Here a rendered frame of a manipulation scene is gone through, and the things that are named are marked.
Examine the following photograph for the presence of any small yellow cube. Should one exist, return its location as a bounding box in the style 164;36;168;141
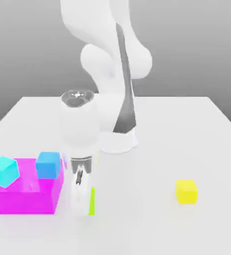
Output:
175;179;199;205

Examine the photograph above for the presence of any large magenta box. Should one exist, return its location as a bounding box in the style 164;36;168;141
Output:
0;158;65;215

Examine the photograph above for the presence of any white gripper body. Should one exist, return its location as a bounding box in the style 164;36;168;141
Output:
70;175;91;217

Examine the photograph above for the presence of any small lime cube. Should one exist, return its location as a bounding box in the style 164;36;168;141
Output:
88;187;96;216

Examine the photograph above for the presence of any small blue cube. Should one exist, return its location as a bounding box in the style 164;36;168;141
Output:
35;151;61;179

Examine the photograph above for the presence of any small cyan cube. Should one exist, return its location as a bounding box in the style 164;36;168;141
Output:
0;156;20;188

